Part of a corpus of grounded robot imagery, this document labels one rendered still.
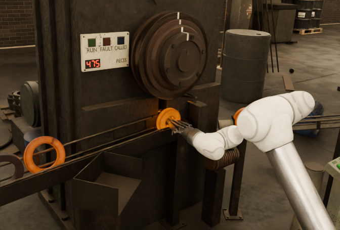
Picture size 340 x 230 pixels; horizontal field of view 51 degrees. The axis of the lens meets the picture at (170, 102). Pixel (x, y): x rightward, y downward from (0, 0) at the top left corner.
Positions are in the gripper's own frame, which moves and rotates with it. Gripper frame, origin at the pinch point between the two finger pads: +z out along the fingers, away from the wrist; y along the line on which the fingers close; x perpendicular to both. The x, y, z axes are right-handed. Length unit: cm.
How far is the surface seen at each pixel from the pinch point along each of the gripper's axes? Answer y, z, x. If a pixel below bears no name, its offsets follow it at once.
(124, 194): -48, -32, -12
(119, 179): -44, -21, -12
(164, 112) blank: -4.2, -0.6, 5.5
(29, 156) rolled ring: -78, 2, -3
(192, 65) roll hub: 3.6, -9.2, 35.2
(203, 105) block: 23.1, -2.8, 5.4
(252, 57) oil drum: 235, 130, -25
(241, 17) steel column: 343, 251, -4
